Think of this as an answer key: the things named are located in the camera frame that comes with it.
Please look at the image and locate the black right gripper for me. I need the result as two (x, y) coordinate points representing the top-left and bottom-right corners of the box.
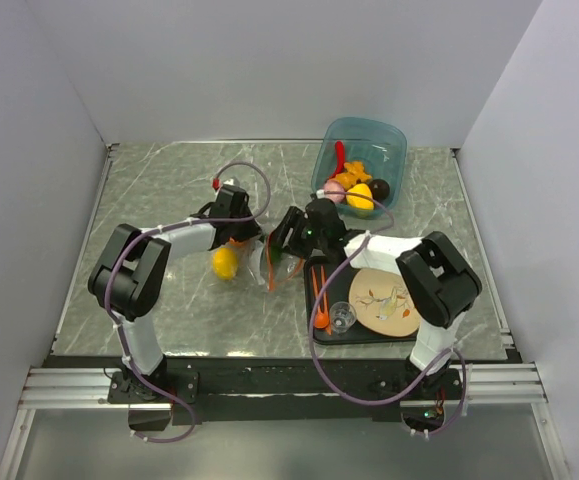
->
(265, 206), (327, 261)

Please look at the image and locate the yellow fake bell pepper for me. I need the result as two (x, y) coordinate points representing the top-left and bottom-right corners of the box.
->
(346, 183), (374, 211)

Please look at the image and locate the purple fake onion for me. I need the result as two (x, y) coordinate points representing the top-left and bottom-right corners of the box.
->
(323, 179), (346, 204)

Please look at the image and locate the clear zip top bag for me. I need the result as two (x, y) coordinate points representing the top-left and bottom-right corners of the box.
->
(244, 235), (304, 292)

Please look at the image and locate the tan fake ginger root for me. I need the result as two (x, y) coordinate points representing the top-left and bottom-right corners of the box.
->
(333, 160), (373, 190)

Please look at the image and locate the dark brown fake fruit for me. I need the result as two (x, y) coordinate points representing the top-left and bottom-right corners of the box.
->
(368, 178), (391, 202)

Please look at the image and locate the red fake chili pepper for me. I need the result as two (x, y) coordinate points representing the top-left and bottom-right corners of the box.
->
(328, 140), (346, 179)

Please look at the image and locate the orange fake fruit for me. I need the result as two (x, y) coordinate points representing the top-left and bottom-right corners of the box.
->
(229, 238), (250, 248)

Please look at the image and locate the green fake vegetable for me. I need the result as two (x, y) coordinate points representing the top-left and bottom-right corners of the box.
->
(268, 247), (283, 264)

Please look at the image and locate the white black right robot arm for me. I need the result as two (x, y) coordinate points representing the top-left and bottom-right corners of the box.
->
(268, 198), (482, 398)

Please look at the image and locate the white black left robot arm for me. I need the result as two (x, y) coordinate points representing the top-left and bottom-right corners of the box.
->
(87, 184), (261, 402)

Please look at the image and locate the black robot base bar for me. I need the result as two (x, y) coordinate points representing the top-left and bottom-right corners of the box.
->
(107, 359), (463, 431)

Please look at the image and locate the yellow fake lemon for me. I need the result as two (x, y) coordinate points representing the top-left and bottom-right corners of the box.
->
(212, 246), (239, 281)

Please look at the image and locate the small clear glass cup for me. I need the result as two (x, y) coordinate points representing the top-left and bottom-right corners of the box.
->
(329, 301), (357, 334)

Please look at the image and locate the orange plastic spoon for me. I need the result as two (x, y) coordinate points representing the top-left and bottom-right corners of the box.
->
(313, 310), (329, 329)

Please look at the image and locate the beige bird pattern plate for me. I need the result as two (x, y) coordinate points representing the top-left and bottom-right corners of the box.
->
(348, 268), (421, 338)

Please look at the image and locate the teal transparent plastic bin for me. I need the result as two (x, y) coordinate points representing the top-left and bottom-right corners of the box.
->
(311, 117), (408, 208)

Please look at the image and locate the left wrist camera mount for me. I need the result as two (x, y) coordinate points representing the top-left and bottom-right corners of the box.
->
(212, 178), (240, 191)

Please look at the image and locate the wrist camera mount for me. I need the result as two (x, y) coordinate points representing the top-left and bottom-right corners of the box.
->
(311, 189), (325, 200)
(212, 178), (240, 191)

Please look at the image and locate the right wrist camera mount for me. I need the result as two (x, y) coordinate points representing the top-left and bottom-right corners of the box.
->
(311, 189), (325, 200)

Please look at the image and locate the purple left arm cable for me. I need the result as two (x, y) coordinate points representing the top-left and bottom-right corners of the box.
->
(104, 162), (272, 446)

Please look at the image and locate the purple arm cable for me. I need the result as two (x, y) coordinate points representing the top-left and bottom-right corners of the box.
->
(104, 162), (272, 446)
(308, 187), (470, 441)

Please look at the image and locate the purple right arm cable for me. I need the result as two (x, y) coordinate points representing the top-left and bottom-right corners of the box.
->
(308, 187), (470, 441)

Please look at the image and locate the aluminium frame rail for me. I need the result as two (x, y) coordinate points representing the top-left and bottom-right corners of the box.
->
(401, 362), (548, 406)

